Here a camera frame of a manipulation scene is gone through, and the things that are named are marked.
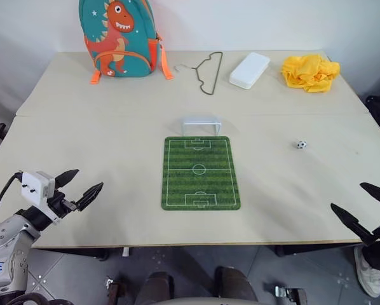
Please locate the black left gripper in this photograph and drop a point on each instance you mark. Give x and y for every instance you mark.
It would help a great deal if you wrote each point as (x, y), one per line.
(62, 206)

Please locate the mini soccer ball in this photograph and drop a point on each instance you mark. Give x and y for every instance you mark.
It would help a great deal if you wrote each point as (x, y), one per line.
(301, 145)

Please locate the green soccer field mat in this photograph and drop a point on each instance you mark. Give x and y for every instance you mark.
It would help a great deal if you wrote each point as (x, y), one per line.
(199, 185)

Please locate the small white goal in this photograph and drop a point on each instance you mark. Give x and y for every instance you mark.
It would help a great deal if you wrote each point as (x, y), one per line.
(201, 120)

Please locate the grey white sneaker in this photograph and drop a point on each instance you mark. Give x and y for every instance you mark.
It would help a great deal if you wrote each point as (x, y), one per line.
(369, 279)

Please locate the metal caster wheel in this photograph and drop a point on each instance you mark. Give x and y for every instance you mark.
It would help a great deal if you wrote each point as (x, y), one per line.
(290, 294)
(115, 287)

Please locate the dark rounded shape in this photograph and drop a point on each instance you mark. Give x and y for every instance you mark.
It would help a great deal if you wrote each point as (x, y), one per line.
(236, 286)
(155, 287)

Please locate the crumpled yellow cloth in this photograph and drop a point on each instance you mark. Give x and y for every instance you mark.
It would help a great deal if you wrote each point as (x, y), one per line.
(307, 73)

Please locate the teal dinosaur backpack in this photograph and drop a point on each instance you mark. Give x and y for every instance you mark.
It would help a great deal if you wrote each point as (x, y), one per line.
(129, 47)

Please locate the white rectangular plastic box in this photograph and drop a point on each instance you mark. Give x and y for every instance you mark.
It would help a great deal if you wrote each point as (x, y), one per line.
(248, 71)

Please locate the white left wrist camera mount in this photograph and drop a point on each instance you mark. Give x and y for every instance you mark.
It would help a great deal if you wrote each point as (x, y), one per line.
(34, 187)

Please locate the dark table frame bar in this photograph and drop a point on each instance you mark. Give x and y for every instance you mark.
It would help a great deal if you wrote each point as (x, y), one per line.
(82, 253)
(314, 249)

